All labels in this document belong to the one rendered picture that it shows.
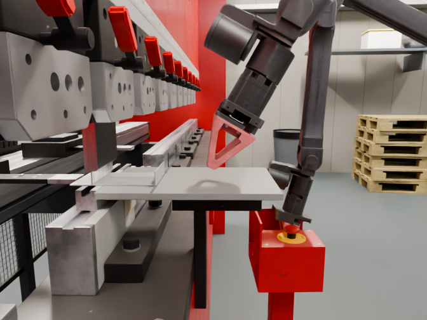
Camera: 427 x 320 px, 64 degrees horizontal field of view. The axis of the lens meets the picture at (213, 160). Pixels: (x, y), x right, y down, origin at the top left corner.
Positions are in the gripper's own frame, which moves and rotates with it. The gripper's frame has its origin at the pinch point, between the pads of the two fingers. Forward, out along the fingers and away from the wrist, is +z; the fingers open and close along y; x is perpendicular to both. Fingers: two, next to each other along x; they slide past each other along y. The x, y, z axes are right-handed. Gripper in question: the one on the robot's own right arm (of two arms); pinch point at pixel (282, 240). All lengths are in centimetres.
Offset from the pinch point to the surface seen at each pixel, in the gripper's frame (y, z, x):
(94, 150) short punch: 45, -21, 41
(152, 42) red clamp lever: 43, -40, 28
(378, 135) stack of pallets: -175, -46, -302
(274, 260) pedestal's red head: 5.7, -0.1, 15.1
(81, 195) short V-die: 45, -15, 43
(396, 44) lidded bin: -182, -162, -347
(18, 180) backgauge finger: 57, -13, 38
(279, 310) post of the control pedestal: -2.3, 16.5, 8.0
